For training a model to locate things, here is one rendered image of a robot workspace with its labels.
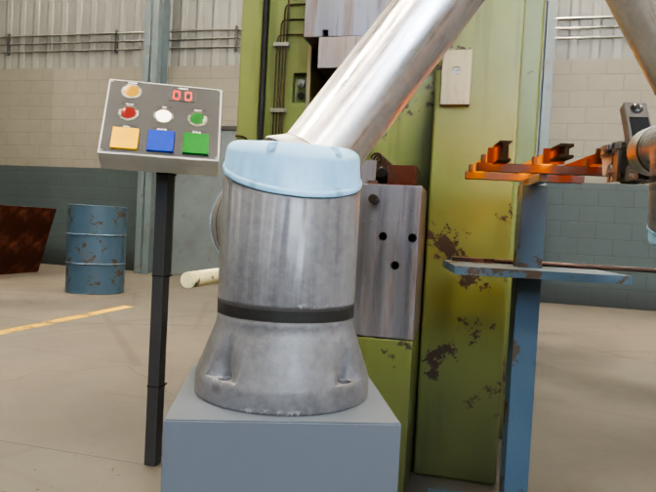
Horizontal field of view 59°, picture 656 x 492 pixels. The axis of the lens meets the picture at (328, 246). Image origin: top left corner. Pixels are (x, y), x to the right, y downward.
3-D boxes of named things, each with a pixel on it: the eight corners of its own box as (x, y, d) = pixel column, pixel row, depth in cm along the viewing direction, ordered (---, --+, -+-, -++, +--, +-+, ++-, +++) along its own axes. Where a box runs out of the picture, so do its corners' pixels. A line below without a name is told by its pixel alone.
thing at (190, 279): (195, 290, 155) (196, 270, 155) (178, 289, 157) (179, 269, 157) (255, 278, 198) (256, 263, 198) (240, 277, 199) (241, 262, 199)
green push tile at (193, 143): (208, 154, 170) (209, 134, 173) (182, 152, 168) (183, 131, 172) (208, 157, 171) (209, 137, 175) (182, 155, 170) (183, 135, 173)
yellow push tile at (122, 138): (136, 148, 166) (139, 128, 169) (108, 146, 164) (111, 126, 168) (137, 152, 167) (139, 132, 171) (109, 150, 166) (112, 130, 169)
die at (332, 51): (382, 66, 174) (383, 35, 173) (317, 67, 178) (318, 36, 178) (398, 99, 214) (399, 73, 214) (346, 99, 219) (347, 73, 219)
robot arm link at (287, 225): (221, 307, 55) (229, 121, 54) (211, 288, 71) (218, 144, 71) (374, 310, 59) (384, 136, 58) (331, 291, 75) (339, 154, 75)
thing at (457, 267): (632, 284, 133) (633, 275, 133) (454, 273, 137) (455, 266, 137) (587, 274, 162) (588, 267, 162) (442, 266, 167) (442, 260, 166)
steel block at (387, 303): (413, 340, 167) (422, 185, 165) (287, 328, 176) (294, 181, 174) (427, 314, 221) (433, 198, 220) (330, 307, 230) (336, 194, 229)
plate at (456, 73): (469, 104, 179) (472, 49, 179) (439, 104, 181) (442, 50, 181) (469, 105, 181) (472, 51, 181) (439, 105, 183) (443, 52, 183)
